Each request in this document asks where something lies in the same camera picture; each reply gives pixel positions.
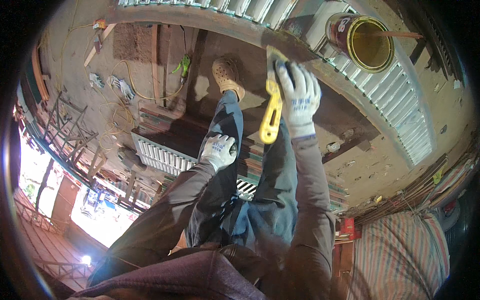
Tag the green spray gun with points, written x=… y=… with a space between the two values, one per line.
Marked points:
x=183 y=66

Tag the metal frame rack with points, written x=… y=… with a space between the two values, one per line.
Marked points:
x=71 y=131

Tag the striped woven sack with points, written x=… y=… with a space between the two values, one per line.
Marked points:
x=401 y=255

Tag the person's right fingers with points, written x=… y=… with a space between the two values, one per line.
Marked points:
x=296 y=77

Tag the open paint can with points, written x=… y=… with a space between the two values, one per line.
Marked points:
x=369 y=47

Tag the red box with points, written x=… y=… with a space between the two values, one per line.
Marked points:
x=348 y=227

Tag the person's right hand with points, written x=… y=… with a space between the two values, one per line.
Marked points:
x=300 y=108

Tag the wooden stirring stick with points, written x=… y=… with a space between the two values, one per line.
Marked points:
x=397 y=35

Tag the person's left fingers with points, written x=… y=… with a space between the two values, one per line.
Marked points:
x=228 y=140

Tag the person's left hand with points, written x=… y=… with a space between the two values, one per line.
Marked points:
x=219 y=150

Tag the person's body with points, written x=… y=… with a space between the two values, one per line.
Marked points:
x=195 y=273

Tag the white work glove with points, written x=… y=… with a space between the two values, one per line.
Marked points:
x=96 y=80
x=122 y=87

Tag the pale wooden plank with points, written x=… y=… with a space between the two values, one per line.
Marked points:
x=98 y=47

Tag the person's legs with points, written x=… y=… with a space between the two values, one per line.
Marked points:
x=228 y=127

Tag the heap of wooden slats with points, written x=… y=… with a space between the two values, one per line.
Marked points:
x=431 y=187

